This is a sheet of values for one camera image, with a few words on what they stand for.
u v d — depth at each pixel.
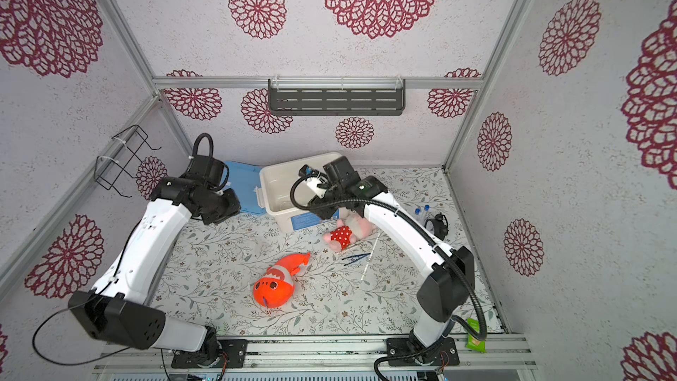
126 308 0.39
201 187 0.54
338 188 0.57
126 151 0.80
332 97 0.95
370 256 0.94
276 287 0.78
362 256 0.93
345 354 0.76
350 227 0.94
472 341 0.75
